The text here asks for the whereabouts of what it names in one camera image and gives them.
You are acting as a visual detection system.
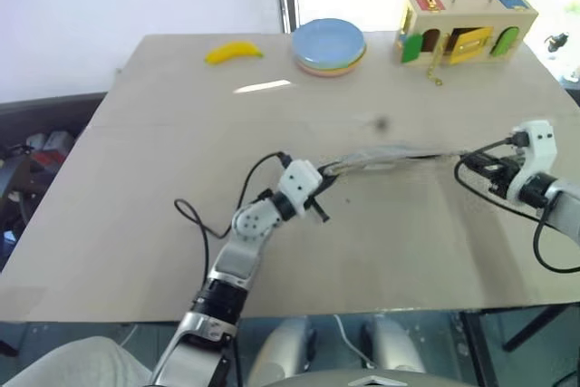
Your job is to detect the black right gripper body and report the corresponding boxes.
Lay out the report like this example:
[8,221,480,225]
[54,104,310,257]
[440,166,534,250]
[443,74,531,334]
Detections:
[479,155,526,198]

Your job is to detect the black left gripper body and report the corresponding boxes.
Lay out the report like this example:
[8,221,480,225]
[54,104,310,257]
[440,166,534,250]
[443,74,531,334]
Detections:
[305,168,335,205]

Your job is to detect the yellow plate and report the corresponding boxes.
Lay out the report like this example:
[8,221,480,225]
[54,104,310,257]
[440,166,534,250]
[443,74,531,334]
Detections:
[312,53,367,76]

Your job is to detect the pink plate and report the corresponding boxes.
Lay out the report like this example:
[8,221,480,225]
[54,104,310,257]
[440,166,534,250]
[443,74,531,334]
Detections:
[295,59,359,79]

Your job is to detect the green plate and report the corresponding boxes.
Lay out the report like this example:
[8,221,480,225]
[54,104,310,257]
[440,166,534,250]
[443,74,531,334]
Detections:
[302,44,367,71]

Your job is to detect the blue plate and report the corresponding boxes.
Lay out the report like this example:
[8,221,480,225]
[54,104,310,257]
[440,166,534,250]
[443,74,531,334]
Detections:
[291,18,366,67]

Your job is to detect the wooden lock box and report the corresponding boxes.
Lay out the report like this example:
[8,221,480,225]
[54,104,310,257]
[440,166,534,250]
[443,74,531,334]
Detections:
[394,0,539,67]

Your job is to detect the small black object outdoors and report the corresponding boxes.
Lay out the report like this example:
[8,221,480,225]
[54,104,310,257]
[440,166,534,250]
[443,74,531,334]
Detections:
[545,32,570,53]

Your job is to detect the silver robot leg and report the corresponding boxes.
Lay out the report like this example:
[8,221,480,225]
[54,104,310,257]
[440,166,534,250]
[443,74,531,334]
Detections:
[360,314,428,374]
[247,315,317,387]

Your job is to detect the yellow toy banana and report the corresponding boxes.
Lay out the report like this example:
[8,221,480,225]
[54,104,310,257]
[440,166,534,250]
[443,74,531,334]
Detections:
[204,41,266,66]

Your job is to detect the black table strut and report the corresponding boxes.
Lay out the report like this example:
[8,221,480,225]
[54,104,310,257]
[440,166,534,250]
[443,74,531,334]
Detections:
[501,304,573,353]

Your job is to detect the silver robot torso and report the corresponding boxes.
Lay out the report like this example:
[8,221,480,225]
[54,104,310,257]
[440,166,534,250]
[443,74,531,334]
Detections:
[278,369,464,387]

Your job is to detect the black table leg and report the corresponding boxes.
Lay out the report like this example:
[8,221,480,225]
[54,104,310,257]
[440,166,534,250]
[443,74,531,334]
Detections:
[459,309,496,387]

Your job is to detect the red and white box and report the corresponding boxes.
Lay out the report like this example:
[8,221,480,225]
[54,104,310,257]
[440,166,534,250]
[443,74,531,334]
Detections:
[25,131,76,166]

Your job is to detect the grey cloth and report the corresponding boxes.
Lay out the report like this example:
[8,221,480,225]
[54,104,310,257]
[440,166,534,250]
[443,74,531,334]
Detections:
[0,335,153,387]

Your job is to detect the black chair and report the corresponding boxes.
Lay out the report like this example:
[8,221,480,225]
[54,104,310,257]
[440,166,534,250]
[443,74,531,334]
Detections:
[0,150,58,237]

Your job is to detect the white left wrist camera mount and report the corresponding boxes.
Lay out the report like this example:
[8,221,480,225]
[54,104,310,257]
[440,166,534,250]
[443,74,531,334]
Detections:
[276,160,324,218]

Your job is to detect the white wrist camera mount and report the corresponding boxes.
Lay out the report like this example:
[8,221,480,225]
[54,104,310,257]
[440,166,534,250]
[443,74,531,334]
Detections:
[276,160,324,218]
[504,120,558,201]

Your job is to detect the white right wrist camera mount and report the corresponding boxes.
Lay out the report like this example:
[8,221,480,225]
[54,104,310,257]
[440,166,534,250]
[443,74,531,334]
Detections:
[504,120,558,201]

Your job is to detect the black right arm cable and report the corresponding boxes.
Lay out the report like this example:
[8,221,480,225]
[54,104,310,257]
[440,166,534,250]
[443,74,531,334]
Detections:
[454,137,580,274]

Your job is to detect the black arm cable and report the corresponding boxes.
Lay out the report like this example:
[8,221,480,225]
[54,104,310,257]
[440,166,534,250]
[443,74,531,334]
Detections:
[173,150,291,282]
[454,137,580,274]

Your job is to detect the gold chain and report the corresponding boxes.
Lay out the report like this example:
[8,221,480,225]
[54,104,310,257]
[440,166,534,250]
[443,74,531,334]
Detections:
[424,41,444,87]

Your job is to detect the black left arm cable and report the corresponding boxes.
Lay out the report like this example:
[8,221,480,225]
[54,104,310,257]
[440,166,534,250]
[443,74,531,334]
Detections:
[173,150,291,282]

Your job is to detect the white floor cable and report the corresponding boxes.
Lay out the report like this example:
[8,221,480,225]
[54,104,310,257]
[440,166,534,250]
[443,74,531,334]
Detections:
[333,314,378,369]

